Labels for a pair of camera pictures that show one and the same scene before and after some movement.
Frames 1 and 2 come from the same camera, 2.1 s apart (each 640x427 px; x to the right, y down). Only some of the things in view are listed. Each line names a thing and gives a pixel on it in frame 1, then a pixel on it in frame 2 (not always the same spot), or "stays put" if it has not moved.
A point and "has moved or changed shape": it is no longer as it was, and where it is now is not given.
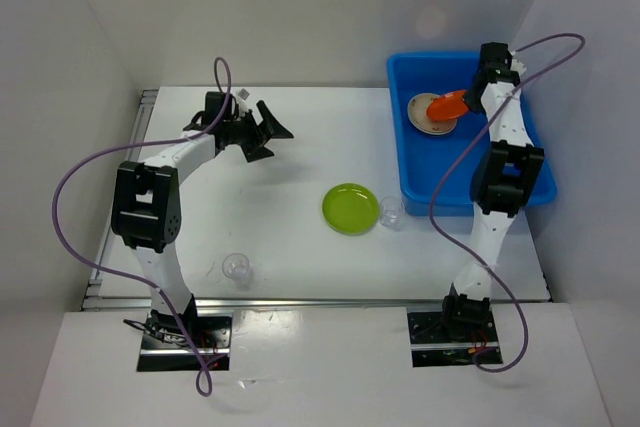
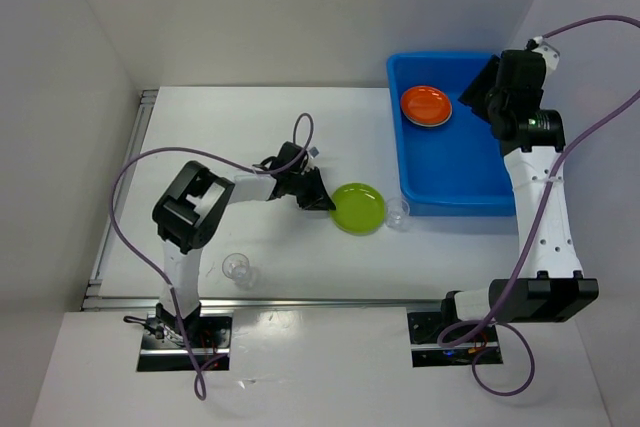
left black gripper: x=271 y=128 → x=317 y=198
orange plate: x=447 y=106 has moved or changed shape
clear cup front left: x=237 y=267 stays put
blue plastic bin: x=424 y=159 stays put
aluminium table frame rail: x=115 y=222 stays put
